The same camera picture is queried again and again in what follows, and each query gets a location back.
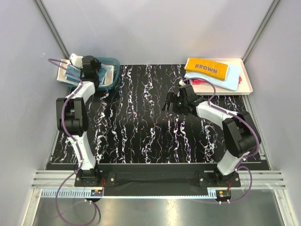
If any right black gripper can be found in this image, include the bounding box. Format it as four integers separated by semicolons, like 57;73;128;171
162;92;188;116

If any blue beige patterned towel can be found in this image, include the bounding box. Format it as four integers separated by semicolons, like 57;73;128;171
64;65;114;87

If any yellow bear towel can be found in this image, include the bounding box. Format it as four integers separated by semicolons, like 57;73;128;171
184;58;229;81

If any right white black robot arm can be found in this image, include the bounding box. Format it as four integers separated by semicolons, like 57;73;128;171
162;84;261;187

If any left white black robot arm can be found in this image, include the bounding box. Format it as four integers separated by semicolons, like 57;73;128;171
56;54;102;187

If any teal plastic basket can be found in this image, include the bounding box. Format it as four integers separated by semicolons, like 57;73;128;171
67;54;120;92

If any teal beige bordered towel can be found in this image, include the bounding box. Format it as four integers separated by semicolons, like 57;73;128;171
57;59;115;87

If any pink folded towel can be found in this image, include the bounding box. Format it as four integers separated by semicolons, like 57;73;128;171
192;77;242;84

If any light blue folded towel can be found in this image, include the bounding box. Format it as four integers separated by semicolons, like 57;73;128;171
184;65;242;91

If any white plastic tray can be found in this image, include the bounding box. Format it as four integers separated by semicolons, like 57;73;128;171
190;58;253;96

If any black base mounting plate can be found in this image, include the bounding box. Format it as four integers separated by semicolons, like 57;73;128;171
75;163;241;198

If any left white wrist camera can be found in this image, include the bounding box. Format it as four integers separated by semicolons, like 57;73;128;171
69;53;83;68

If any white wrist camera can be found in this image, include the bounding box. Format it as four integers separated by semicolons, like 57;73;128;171
69;53;83;68
178;80;186;87

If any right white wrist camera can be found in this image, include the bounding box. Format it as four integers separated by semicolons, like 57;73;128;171
178;80;186;87

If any slotted aluminium cable rail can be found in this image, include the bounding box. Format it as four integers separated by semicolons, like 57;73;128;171
41;188;104;199

